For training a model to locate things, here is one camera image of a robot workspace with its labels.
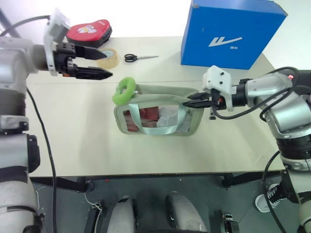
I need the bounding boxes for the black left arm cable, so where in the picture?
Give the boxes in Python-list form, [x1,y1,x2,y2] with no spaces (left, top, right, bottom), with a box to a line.
[26,86,58,233]

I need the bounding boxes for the black handled scissors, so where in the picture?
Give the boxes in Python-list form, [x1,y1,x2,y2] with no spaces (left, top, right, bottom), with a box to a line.
[124,53,159,64]

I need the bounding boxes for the white sneaker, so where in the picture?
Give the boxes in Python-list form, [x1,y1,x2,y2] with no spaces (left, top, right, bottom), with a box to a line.
[255,182,280,214]

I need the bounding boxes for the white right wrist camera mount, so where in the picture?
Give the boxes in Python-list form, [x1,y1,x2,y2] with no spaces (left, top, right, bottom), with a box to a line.
[202,65,235,112]

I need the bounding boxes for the red and black case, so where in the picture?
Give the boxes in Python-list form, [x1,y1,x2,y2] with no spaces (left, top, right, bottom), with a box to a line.
[66,18,113,49]

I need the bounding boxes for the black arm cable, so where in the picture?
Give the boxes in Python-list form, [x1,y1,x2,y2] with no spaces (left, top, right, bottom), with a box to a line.
[261,150,288,233]
[26,86,58,233]

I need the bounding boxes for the green plush ring keychain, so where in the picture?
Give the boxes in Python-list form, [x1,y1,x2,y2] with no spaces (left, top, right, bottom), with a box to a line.
[111,77,137,106]

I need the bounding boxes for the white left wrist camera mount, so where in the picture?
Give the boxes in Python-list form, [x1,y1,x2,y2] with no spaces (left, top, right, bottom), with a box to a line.
[43,8,71,77]

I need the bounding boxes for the black table frame bar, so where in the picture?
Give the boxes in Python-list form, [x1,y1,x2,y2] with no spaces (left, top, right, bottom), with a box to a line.
[29,172,266,193]

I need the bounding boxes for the clear packing tape roll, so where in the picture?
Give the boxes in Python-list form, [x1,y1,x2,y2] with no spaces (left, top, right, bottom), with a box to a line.
[96,47,120,69]

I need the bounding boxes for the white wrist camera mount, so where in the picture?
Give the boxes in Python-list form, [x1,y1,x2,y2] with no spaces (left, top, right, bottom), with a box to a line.
[43,8,71,77]
[202,65,235,112]

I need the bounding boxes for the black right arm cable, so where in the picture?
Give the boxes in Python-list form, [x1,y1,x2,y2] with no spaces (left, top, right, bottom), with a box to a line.
[261,150,288,233]

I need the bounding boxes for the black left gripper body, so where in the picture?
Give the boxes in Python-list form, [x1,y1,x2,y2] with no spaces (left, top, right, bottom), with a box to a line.
[53,42,79,79]

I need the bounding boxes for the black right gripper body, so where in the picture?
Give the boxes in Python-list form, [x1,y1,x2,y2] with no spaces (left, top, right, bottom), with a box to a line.
[208,89,228,111]

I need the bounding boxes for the grey left wrist cable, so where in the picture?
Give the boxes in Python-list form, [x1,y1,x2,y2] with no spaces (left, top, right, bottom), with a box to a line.
[0,15,52,37]

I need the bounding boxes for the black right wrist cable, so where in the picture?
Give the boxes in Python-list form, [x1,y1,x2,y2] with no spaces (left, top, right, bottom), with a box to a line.
[208,67,300,121]

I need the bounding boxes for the white floor wire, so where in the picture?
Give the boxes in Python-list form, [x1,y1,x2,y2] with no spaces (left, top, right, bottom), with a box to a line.
[83,191,103,233]

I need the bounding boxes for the grey rounded robot leg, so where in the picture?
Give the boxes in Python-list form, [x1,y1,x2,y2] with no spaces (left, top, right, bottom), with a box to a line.
[165,193,207,233]
[106,196,137,233]

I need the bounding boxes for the green zip pouch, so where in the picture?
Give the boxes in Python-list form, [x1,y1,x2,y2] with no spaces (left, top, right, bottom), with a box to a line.
[113,83,205,137]

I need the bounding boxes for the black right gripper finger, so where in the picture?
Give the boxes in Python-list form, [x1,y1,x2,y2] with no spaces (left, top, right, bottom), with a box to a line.
[182,100,214,109]
[187,92,212,101]

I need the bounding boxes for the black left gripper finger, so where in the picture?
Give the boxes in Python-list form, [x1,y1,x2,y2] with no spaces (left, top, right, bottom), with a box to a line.
[74,45,108,61]
[72,65,114,81]

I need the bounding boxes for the blue cardboard box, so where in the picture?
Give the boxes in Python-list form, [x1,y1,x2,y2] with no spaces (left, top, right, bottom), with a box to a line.
[180,0,288,71]

